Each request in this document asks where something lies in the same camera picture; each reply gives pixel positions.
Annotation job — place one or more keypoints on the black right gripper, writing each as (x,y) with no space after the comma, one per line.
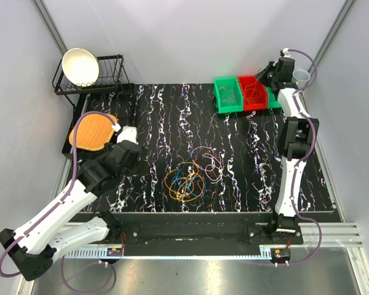
(260,77)

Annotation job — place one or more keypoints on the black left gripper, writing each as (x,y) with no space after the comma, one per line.
(109,148)

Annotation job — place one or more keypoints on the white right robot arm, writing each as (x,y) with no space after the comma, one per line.
(296,143)

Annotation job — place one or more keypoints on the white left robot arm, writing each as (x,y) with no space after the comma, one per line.
(36,245)

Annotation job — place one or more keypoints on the red plastic bin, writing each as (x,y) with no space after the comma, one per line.
(253,92)

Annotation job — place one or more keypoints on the right green plastic bin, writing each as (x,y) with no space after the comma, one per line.
(271,99)

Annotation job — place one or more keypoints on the green plastic bin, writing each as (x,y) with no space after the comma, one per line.
(271,99)
(228,95)

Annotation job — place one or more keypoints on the light blue mug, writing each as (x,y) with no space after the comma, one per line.
(300,77)

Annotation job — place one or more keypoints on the left green plastic bin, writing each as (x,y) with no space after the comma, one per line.
(228,95)

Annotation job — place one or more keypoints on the black marble pattern mat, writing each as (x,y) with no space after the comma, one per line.
(179,121)

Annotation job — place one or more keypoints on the orange woven basket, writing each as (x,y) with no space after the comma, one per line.
(95,130)

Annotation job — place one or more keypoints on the white bowl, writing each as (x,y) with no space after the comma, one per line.
(80,67)

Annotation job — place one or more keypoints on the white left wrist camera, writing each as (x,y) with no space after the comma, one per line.
(125,133)

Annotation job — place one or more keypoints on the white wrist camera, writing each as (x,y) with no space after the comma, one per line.
(125,133)
(285,53)

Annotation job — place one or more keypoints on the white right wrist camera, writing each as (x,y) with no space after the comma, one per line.
(285,53)

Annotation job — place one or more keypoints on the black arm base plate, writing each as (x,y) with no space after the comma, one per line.
(199,235)

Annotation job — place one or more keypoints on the black wire dish rack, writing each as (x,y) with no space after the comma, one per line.
(112,78)

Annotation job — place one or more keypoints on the white slotted cable duct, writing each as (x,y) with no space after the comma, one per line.
(95,252)

